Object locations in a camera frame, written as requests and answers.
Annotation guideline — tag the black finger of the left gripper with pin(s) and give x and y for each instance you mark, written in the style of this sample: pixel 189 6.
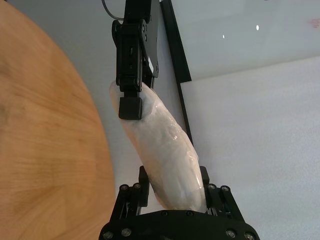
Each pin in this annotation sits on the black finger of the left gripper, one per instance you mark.
pixel 130 107

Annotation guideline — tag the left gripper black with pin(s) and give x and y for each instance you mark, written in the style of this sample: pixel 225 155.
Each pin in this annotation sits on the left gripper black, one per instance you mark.
pixel 153 30

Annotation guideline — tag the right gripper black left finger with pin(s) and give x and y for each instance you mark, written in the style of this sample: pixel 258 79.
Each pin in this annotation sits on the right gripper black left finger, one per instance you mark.
pixel 143 190

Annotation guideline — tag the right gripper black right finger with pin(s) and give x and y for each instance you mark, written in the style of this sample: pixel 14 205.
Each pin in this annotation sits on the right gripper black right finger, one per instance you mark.
pixel 206 180

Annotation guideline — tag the white plastic-wrapped sandbag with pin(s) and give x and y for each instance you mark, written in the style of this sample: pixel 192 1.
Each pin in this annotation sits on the white plastic-wrapped sandbag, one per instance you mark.
pixel 162 150

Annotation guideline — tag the black wall rail strip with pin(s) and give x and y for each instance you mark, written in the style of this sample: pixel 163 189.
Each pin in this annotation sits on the black wall rail strip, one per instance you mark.
pixel 178 50

